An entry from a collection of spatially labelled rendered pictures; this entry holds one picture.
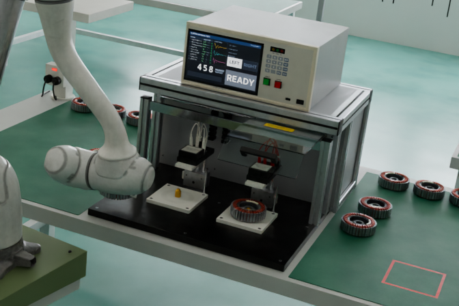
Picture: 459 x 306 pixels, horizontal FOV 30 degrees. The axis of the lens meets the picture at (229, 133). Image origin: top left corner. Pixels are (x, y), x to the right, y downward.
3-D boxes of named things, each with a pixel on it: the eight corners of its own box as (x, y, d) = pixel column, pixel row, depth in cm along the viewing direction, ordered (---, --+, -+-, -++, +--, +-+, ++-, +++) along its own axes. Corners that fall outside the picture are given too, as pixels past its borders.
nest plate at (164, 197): (188, 214, 266) (188, 210, 266) (145, 201, 271) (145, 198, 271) (207, 197, 279) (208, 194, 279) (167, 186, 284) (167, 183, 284)
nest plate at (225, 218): (261, 234, 258) (261, 230, 258) (215, 221, 263) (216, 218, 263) (277, 216, 272) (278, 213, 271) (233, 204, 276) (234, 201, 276)
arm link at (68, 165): (59, 187, 240) (101, 194, 236) (32, 176, 226) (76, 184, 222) (67, 149, 242) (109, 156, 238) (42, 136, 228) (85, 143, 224)
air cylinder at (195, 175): (203, 190, 285) (204, 175, 283) (182, 184, 287) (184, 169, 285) (209, 185, 289) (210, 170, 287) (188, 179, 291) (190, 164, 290)
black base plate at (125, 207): (283, 272, 242) (284, 265, 242) (87, 214, 263) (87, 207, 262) (328, 213, 284) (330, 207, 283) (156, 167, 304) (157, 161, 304)
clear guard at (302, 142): (295, 179, 240) (298, 160, 238) (216, 159, 248) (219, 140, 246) (327, 146, 269) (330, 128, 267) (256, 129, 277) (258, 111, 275)
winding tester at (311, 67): (308, 112, 264) (317, 47, 257) (180, 82, 278) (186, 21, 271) (341, 84, 298) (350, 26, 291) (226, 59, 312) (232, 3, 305)
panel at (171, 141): (332, 207, 283) (347, 122, 273) (154, 161, 304) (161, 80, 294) (333, 206, 284) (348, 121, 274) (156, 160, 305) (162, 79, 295)
